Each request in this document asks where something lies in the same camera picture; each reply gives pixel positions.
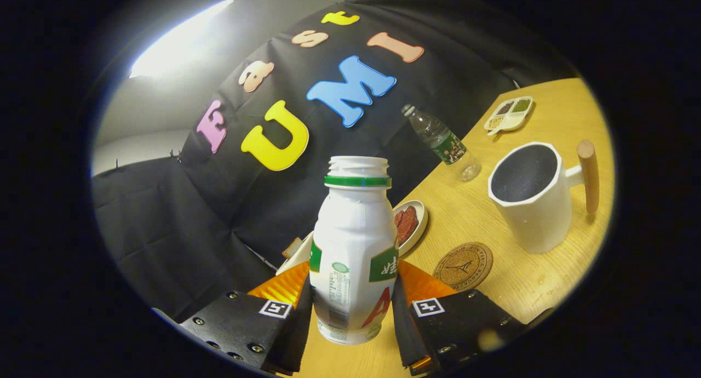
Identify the wooden table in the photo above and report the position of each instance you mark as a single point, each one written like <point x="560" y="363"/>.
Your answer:
<point x="465" y="213"/>

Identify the cream toaster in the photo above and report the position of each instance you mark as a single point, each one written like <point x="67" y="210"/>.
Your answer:
<point x="301" y="260"/>

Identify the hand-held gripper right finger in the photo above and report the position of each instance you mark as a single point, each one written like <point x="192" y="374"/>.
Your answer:
<point x="402" y="334"/>

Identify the toast bread slice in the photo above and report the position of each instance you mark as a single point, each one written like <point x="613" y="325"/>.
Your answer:
<point x="291" y="248"/>

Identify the round cork coaster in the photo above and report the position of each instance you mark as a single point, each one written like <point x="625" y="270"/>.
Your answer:
<point x="463" y="265"/>

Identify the clear plastic water bottle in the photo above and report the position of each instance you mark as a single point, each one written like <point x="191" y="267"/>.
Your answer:
<point x="438" y="139"/>

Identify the ceiling light panel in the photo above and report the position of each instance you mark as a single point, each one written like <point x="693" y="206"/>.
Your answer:
<point x="175" y="38"/>

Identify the white divided bean tray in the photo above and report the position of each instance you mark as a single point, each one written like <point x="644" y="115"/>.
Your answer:
<point x="512" y="120"/>

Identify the red meat slices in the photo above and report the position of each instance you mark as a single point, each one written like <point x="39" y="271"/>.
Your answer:
<point x="405" y="224"/>

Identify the white juice bottle green label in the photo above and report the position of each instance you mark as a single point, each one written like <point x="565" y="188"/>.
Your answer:
<point x="353" y="235"/>

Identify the round grey plate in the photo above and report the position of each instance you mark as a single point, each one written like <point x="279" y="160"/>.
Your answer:
<point x="421" y="224"/>

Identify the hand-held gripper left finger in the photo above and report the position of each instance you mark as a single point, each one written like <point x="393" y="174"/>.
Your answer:
<point x="296" y="339"/>

